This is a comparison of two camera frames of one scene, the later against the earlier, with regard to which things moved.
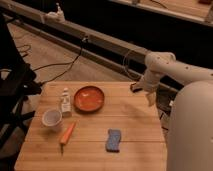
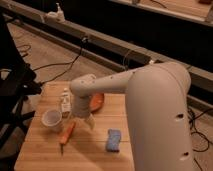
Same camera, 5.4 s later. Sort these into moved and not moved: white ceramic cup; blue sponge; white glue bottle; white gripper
Moved: white gripper
Not moved: blue sponge; white glue bottle; white ceramic cup
